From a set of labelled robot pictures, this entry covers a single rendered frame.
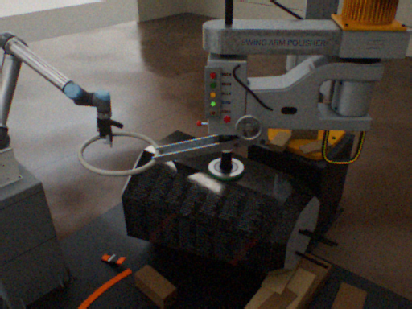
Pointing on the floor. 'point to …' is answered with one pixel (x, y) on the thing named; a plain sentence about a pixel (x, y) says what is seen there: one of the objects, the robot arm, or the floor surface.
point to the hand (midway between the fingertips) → (110, 143)
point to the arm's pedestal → (27, 243)
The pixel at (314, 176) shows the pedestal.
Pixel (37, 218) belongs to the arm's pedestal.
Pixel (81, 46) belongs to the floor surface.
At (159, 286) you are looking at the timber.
